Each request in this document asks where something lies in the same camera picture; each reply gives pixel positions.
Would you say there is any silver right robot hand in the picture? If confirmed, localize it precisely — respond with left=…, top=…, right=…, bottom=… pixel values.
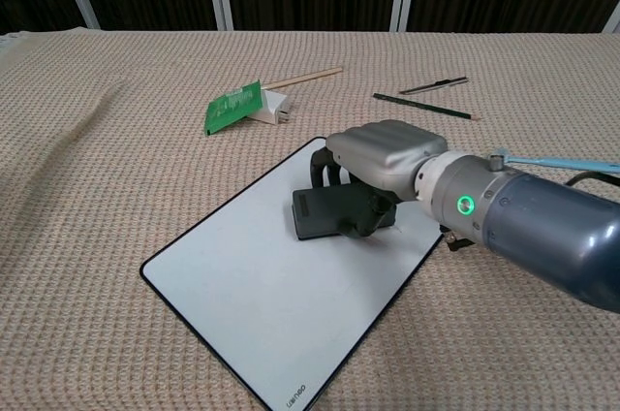
left=309, top=120, right=450, bottom=239

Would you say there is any dark grey board eraser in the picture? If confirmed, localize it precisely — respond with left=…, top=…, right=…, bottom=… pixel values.
left=292, top=181, right=396, bottom=241

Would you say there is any white dry-erase board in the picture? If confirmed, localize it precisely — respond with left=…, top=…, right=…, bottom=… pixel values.
left=139, top=136, right=446, bottom=411

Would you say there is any dark green pencil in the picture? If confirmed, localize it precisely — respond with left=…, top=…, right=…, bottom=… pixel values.
left=372, top=92, right=481, bottom=122

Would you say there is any black and silver pen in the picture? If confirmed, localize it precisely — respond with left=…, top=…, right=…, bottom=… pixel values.
left=398, top=75, right=470, bottom=95

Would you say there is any wooden chopstick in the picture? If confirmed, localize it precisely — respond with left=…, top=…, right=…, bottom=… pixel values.
left=262, top=66, right=344, bottom=90

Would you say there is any white power adapter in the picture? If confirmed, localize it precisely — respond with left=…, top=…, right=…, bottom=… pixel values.
left=250, top=87, right=296, bottom=126

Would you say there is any green foil packet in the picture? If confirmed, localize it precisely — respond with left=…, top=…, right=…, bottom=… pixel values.
left=203, top=78, right=264, bottom=138

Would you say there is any light blue toothbrush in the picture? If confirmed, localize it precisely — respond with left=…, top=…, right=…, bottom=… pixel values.
left=498, top=148, right=620, bottom=174

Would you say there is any beige waffle-weave tablecloth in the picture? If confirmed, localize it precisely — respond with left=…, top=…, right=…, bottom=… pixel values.
left=0, top=28, right=620, bottom=411

